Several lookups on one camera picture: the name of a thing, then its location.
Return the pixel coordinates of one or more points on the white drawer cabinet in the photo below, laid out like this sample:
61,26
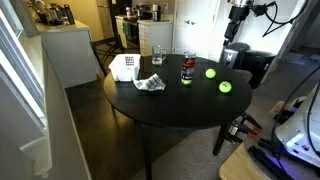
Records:
155,36

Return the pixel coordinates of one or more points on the black trash can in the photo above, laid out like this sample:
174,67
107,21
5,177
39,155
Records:
260,66

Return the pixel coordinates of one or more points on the white kitchen counter cabinet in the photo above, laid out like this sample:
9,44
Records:
70,53

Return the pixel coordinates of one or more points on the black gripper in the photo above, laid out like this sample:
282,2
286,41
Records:
238,15

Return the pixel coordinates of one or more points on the green tennis ball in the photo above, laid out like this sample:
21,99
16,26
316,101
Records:
186,81
225,87
210,73

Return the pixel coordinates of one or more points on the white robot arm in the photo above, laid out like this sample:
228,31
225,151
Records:
300,126

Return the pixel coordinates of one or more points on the round black table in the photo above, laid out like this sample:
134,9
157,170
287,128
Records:
183,106

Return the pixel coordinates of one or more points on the grey trash can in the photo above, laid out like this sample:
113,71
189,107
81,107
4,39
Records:
233,55

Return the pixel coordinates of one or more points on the dark thermos bottle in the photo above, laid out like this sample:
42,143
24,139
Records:
69,15

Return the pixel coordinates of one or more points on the black coffee maker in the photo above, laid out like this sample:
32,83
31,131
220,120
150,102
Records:
51,15

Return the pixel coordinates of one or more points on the clear glass mug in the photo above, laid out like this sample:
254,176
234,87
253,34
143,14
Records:
156,56

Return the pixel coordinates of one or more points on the black clamp orange tips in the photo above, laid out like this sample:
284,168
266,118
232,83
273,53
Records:
243,129
250,120

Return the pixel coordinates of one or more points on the white panel door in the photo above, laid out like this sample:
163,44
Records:
196,26

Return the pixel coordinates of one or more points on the white window frame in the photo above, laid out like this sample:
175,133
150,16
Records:
20,76

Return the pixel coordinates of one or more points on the grey metal stand leg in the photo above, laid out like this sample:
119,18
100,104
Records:
293,33

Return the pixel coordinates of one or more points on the black kitchen stove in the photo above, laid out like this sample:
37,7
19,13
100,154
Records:
131,31

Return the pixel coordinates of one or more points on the light wooden platform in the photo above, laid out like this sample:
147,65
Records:
236,166

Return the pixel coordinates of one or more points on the white checked dish cloth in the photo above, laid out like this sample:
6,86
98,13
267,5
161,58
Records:
150,83

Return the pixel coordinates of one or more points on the black power strip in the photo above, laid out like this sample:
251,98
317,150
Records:
263,160

